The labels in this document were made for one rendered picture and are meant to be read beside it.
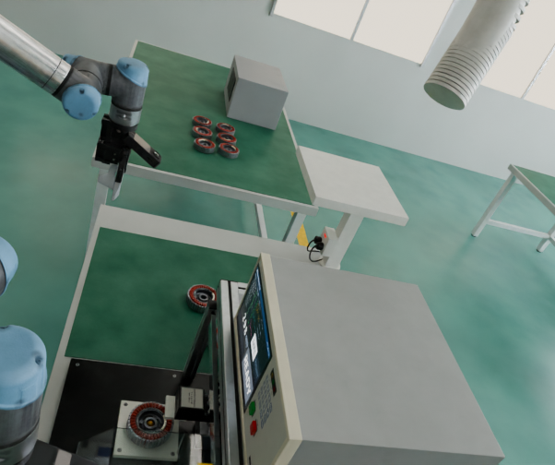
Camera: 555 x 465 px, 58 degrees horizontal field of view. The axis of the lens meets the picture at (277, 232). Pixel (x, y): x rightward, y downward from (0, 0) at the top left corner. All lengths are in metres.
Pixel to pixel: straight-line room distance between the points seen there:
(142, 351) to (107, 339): 0.11
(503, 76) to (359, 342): 5.61
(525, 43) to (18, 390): 6.17
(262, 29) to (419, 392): 4.76
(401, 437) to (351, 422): 0.09
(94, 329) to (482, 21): 1.58
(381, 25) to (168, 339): 4.57
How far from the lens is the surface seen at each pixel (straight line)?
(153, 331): 1.62
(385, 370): 0.97
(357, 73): 5.74
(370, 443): 0.85
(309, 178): 1.74
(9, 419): 0.58
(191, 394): 1.29
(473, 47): 1.90
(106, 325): 1.62
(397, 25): 5.72
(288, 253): 2.14
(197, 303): 1.70
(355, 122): 5.96
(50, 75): 1.17
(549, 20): 6.45
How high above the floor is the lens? 1.93
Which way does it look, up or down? 32 degrees down
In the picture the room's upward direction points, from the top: 23 degrees clockwise
